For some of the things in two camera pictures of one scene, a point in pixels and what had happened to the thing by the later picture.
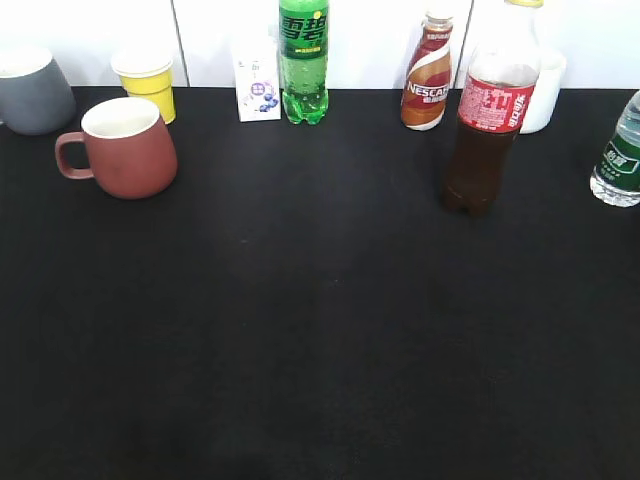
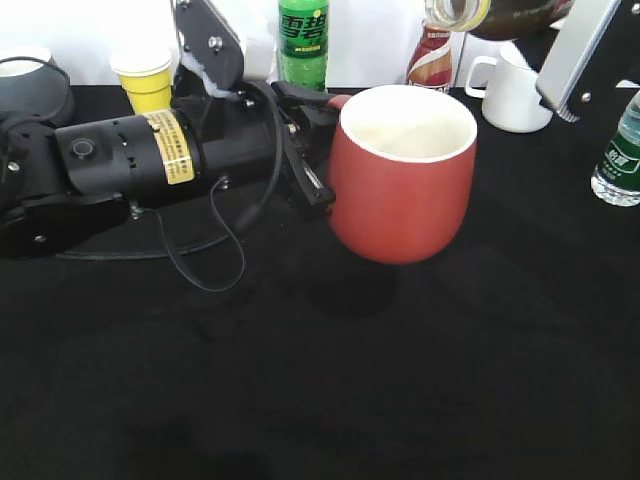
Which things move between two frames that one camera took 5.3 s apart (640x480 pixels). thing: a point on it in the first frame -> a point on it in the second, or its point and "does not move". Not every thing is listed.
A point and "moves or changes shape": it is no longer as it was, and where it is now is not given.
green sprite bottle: [303, 27] does not move
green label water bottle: [616, 180] does not move
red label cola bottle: [495, 102] -> [496, 19]
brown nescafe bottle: [424, 99] does not move
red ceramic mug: [125, 145] moves or changes shape
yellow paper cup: [147, 73] does not move
